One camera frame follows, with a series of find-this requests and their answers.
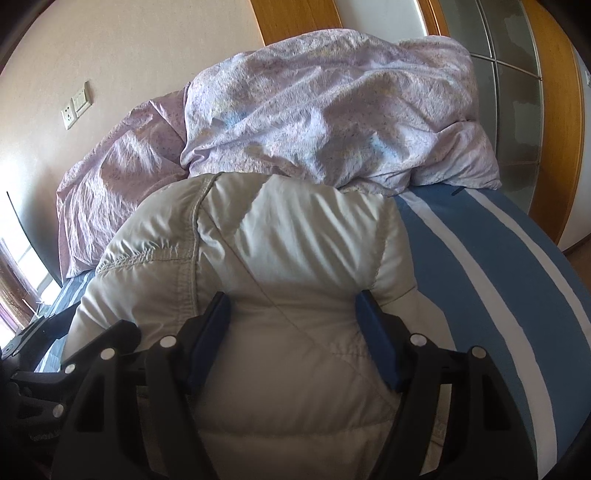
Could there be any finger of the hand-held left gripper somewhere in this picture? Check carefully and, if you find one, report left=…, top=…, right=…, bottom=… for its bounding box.
left=8, top=311, right=77, bottom=357
left=10, top=361, right=79, bottom=423

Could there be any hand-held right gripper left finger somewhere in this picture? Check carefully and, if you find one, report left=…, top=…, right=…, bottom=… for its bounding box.
left=50, top=291, right=232, bottom=480

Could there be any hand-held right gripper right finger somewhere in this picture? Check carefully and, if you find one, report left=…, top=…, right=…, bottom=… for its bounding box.
left=355, top=290, right=539, bottom=480

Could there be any white puffer jacket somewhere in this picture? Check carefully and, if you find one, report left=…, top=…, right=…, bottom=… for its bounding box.
left=60, top=172, right=455, bottom=480

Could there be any blue striped bed sheet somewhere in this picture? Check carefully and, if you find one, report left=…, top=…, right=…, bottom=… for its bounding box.
left=34, top=187, right=587, bottom=480

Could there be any pink floral pillow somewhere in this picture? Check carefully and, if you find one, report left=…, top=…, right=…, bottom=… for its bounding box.
left=179, top=34, right=503, bottom=193

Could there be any window with reddish frame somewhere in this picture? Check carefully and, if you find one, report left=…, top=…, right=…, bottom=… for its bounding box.
left=0, top=237, right=63, bottom=324

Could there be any white wall switch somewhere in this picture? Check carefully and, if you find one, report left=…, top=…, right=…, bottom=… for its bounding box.
left=72, top=80, right=93, bottom=116

